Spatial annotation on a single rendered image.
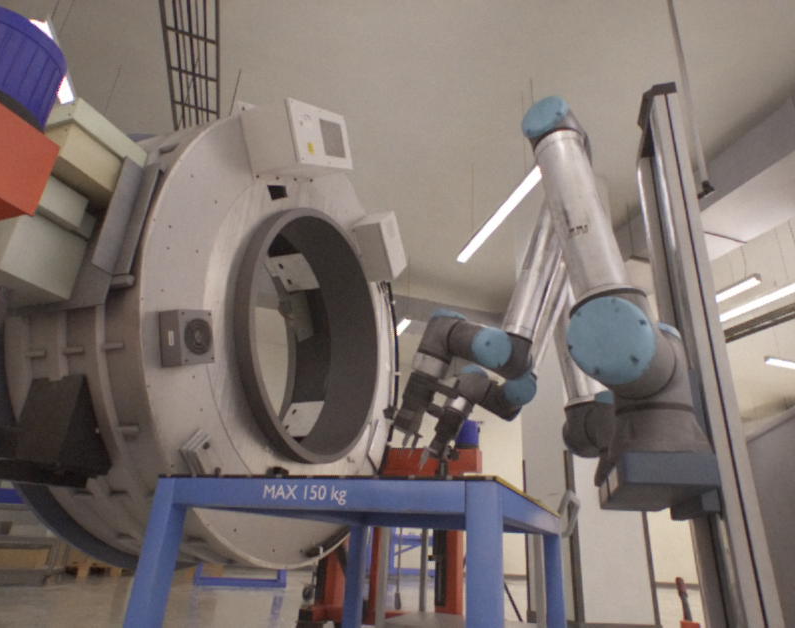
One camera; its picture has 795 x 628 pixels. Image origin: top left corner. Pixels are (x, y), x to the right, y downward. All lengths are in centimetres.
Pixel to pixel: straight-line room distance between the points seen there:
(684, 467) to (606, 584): 351
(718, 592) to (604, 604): 306
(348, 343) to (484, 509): 166
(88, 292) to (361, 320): 111
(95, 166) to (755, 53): 484
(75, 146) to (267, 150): 50
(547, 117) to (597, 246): 38
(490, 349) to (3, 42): 94
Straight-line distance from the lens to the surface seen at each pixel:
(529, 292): 134
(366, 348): 209
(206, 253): 138
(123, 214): 130
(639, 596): 477
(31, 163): 78
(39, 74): 85
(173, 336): 121
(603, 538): 459
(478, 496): 53
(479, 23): 461
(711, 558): 154
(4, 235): 130
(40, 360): 146
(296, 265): 215
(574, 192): 122
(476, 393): 168
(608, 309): 102
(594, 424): 169
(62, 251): 133
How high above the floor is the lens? 54
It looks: 23 degrees up
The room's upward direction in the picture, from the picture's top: 3 degrees clockwise
